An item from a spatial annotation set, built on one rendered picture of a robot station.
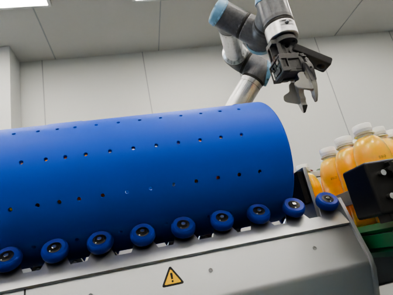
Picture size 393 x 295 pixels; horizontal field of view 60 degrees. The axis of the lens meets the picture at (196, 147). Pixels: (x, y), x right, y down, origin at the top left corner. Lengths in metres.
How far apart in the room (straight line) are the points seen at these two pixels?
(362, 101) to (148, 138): 4.29
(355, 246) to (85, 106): 3.55
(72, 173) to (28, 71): 3.76
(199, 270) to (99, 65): 3.76
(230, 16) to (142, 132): 0.63
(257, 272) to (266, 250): 0.05
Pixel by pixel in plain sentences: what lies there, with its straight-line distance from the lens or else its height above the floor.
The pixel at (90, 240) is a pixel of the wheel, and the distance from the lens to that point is 0.64.
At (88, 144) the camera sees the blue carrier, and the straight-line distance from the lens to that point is 0.65.
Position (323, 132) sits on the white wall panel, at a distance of 4.33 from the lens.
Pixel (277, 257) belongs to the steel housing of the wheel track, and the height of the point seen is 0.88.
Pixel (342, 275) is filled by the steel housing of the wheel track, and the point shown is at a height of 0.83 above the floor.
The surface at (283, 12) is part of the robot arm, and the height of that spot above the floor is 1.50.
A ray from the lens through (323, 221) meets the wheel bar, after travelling 0.72.
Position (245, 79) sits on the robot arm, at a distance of 1.68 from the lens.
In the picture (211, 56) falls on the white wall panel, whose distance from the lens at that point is 4.38.
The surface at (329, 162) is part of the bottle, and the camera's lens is 0.90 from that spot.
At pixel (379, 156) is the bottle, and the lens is 0.77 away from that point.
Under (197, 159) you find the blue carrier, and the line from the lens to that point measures 0.64.
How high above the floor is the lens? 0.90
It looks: 18 degrees up
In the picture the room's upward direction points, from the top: 12 degrees counter-clockwise
